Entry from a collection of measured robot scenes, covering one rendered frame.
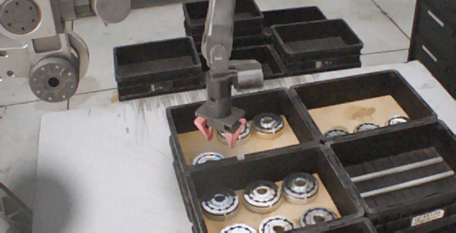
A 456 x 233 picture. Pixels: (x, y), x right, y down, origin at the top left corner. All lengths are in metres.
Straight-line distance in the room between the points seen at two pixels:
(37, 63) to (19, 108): 2.08
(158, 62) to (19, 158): 0.97
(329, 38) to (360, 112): 1.18
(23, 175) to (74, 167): 1.18
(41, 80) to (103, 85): 2.11
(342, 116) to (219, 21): 0.77
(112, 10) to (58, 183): 0.86
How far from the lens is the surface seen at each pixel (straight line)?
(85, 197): 1.85
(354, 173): 1.69
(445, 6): 3.01
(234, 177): 1.58
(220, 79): 1.27
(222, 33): 1.25
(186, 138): 1.80
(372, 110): 1.94
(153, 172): 1.89
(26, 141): 3.36
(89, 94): 3.62
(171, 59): 2.88
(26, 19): 1.25
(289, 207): 1.56
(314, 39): 3.04
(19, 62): 1.70
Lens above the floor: 1.95
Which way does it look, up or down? 37 degrees down
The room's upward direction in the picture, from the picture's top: straight up
